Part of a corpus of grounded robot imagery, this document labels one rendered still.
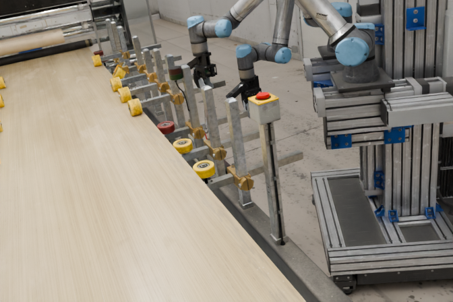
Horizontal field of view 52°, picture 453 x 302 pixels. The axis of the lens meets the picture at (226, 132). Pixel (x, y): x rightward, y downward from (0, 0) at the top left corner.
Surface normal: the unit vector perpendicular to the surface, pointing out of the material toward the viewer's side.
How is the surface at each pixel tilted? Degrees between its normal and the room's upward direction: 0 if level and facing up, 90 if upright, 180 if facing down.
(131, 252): 0
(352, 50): 96
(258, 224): 0
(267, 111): 90
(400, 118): 90
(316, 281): 0
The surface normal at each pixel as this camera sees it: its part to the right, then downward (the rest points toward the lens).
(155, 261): -0.14, -0.91
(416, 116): -0.06, 0.41
